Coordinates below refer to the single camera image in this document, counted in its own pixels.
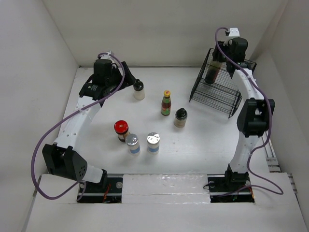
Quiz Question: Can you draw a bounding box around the white powder jar black cap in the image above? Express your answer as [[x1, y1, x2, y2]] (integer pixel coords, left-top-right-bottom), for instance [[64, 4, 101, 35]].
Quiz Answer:
[[133, 79, 145, 100]]

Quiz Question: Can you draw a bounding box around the tall dark sauce bottle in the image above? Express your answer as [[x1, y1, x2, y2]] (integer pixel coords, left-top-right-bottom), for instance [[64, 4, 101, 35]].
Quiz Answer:
[[205, 61, 222, 85]]

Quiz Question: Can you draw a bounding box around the yellow cap sauce bottle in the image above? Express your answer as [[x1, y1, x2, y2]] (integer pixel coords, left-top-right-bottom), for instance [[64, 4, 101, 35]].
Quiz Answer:
[[161, 90, 171, 116]]

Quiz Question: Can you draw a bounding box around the red lid sauce jar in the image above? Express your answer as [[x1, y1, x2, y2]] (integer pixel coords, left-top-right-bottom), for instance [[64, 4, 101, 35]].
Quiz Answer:
[[114, 120, 130, 143]]

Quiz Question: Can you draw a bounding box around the blue label silver lid jar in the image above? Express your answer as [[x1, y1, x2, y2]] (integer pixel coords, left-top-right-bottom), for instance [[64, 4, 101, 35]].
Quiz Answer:
[[126, 133, 140, 156]]

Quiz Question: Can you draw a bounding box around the brown spice jar black cap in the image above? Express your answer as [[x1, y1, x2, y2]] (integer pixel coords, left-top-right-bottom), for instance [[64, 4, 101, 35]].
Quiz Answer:
[[174, 108, 188, 128]]

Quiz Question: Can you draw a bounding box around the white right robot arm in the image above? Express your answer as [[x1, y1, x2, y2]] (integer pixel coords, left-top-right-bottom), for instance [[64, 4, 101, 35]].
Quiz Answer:
[[208, 37, 275, 197]]

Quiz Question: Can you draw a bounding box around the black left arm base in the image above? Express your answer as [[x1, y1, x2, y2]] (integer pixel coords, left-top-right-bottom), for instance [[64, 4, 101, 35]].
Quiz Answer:
[[77, 174, 123, 204]]

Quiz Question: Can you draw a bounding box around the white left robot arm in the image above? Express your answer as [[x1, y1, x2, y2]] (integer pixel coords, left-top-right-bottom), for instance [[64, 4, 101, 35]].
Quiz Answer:
[[42, 58, 135, 192]]

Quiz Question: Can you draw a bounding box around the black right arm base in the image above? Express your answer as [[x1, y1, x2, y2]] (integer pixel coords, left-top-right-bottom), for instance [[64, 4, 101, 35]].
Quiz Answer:
[[203, 175, 255, 203]]

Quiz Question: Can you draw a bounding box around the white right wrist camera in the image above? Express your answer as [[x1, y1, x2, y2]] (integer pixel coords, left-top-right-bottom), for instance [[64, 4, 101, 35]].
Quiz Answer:
[[225, 28, 240, 38]]

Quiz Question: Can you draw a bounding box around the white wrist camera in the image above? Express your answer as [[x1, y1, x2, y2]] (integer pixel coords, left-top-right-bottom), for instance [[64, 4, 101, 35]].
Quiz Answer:
[[225, 28, 240, 38], [97, 51, 114, 59]]

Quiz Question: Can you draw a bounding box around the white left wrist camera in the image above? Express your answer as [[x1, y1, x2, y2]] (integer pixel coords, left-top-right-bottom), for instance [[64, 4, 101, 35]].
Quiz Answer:
[[97, 51, 114, 59]]

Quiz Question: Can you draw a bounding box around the black wire mesh rack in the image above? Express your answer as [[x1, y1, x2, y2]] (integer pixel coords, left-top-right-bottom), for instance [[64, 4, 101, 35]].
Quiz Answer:
[[189, 48, 242, 118]]

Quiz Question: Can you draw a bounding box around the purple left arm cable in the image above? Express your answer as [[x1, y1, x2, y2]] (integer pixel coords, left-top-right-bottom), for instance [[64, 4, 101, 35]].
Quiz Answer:
[[30, 52, 126, 200]]

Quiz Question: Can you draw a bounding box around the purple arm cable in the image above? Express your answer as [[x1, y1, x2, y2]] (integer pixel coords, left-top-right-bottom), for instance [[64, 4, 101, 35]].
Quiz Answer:
[[30, 52, 126, 200], [214, 27, 284, 196]]

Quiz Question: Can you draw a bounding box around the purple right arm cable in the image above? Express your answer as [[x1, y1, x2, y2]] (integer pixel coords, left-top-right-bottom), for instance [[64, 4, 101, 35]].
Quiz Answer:
[[214, 27, 284, 196]]

